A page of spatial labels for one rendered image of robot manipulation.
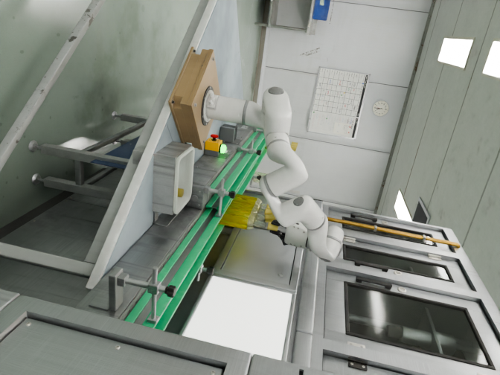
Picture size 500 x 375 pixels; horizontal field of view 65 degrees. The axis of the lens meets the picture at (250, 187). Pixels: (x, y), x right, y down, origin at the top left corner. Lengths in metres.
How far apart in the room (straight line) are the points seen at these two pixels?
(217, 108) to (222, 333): 0.81
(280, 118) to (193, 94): 0.32
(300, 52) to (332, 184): 2.55
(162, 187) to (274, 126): 0.45
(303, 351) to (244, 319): 0.22
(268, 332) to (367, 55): 6.44
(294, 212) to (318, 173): 6.50
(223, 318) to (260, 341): 0.15
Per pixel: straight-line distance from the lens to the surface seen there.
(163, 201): 1.44
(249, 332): 1.35
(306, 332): 1.41
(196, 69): 1.53
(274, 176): 1.33
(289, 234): 1.66
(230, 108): 1.53
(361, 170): 7.80
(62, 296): 1.54
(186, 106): 1.43
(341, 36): 7.38
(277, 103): 1.41
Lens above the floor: 1.28
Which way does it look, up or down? 8 degrees down
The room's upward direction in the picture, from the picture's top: 101 degrees clockwise
